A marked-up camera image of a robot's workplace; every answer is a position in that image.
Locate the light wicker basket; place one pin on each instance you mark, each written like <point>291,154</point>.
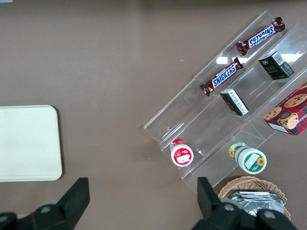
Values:
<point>244,184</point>

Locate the clear acrylic stepped display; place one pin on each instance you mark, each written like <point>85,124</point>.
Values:
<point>204,124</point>

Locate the red lidded cup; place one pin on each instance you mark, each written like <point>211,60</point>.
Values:
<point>182,154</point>

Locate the green lidded cup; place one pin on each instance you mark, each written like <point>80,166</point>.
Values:
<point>251,160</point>

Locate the small black box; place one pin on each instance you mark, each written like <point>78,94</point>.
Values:
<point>234,102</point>
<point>275,66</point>

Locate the red cookie box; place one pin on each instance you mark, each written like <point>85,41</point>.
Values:
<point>291,112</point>

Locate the cream plastic tray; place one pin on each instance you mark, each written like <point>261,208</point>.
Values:
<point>28,143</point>

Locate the Snickers chocolate bar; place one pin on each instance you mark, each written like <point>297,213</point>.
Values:
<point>223,76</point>
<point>261,36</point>

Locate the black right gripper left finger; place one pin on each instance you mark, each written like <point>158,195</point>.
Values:
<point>69,203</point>

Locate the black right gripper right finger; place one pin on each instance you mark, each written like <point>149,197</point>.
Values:
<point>211,203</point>

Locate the silver foil packs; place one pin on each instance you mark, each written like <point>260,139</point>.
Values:
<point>254,201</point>

